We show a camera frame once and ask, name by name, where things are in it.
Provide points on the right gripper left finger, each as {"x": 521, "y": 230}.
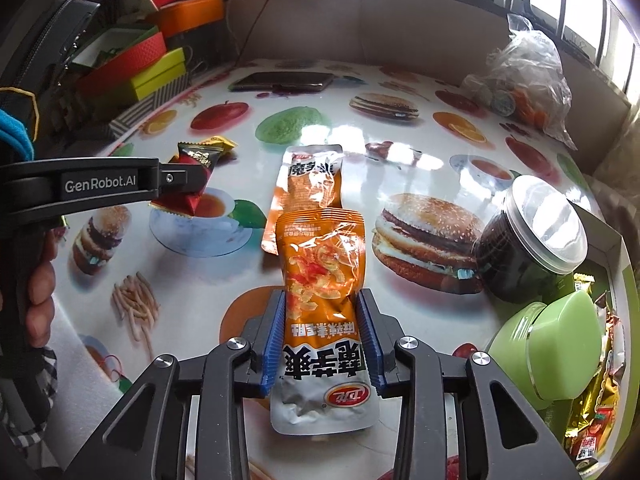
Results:
{"x": 243, "y": 367}

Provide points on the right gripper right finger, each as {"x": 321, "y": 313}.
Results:
{"x": 403, "y": 367}

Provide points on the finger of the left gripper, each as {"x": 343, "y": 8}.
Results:
{"x": 177, "y": 177}

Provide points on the red triangular snack packet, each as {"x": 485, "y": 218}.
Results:
{"x": 185, "y": 199}

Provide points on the black red snack packet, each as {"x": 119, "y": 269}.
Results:
{"x": 206, "y": 155}

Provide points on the orange konjac snack pouch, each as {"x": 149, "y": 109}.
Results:
{"x": 323, "y": 386}

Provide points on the long gold snack bar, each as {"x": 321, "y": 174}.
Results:
{"x": 592, "y": 414}

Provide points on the yellow peanut crisp packet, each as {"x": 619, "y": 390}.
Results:
{"x": 220, "y": 143}

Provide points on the person's left hand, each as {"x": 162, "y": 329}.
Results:
{"x": 40, "y": 314}

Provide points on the black white striped box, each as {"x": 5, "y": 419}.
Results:
{"x": 129, "y": 117}

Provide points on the yellow green box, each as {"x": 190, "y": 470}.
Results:
{"x": 170, "y": 66}

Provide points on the black smartphone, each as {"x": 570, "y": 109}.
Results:
{"x": 284, "y": 81}

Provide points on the red dotted box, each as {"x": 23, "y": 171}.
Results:
{"x": 124, "y": 66}

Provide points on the green glass jar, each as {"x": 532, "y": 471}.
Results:
{"x": 550, "y": 351}

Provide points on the white foam sheet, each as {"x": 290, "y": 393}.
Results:
{"x": 85, "y": 394}

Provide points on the orange storage box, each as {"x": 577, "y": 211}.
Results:
{"x": 182, "y": 16}

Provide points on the clear jar white lid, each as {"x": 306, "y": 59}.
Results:
{"x": 531, "y": 243}

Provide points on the green gift box tray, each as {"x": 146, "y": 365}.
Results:
{"x": 608, "y": 261}

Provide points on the beige floral curtain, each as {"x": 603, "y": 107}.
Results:
{"x": 615, "y": 185}

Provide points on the clear plastic bag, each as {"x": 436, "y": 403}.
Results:
{"x": 525, "y": 81}

